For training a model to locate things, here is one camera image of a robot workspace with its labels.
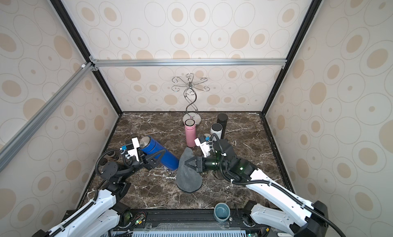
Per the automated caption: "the blue thermos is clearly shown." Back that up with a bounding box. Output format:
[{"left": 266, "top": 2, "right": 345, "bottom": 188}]
[{"left": 139, "top": 136, "right": 179, "bottom": 170}]

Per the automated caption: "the grey wiping cloth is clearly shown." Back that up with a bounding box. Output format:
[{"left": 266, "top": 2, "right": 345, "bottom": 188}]
[{"left": 176, "top": 147, "right": 202, "bottom": 194}]

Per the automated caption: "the white thermos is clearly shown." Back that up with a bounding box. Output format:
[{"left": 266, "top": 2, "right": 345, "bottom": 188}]
[{"left": 210, "top": 123, "right": 223, "bottom": 139}]

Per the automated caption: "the pink thermos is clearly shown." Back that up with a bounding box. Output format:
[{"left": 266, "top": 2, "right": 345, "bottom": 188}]
[{"left": 184, "top": 119, "right": 197, "bottom": 148}]

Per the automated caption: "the black thermos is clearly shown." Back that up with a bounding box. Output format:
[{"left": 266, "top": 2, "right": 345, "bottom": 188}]
[{"left": 217, "top": 113, "right": 228, "bottom": 139}]

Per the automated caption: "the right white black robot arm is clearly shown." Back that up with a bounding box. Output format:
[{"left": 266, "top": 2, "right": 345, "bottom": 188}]
[{"left": 176, "top": 139, "right": 345, "bottom": 237}]

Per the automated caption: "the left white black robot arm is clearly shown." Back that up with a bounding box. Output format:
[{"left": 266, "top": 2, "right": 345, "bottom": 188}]
[{"left": 34, "top": 149, "right": 165, "bottom": 237}]

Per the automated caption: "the amber spice jar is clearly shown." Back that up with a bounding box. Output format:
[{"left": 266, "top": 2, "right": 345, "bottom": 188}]
[{"left": 98, "top": 158, "right": 107, "bottom": 166}]

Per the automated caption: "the teal ceramic mug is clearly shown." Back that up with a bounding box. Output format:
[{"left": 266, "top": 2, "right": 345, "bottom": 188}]
[{"left": 213, "top": 203, "right": 231, "bottom": 223}]

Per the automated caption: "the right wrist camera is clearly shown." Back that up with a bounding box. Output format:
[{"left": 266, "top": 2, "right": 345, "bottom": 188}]
[{"left": 195, "top": 135, "right": 215, "bottom": 158}]

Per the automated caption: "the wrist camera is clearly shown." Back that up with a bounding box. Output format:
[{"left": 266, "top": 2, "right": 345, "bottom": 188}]
[
  {"left": 195, "top": 135, "right": 215, "bottom": 158},
  {"left": 120, "top": 138, "right": 140, "bottom": 162}
]

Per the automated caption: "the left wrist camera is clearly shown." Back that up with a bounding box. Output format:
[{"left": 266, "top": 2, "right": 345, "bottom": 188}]
[{"left": 120, "top": 138, "right": 140, "bottom": 162}]

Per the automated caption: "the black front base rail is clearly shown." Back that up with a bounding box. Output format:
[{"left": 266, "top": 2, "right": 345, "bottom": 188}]
[{"left": 55, "top": 208, "right": 317, "bottom": 237}]

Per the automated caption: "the silver wire cup stand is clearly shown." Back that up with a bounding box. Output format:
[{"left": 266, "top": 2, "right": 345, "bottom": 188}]
[{"left": 171, "top": 73, "right": 210, "bottom": 125}]

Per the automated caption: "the horizontal aluminium rail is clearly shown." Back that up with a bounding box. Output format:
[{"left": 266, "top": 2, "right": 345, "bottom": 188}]
[{"left": 93, "top": 58, "right": 287, "bottom": 67}]

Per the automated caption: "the left diagonal aluminium rail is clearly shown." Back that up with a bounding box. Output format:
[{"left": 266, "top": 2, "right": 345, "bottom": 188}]
[{"left": 1, "top": 62, "right": 93, "bottom": 170}]

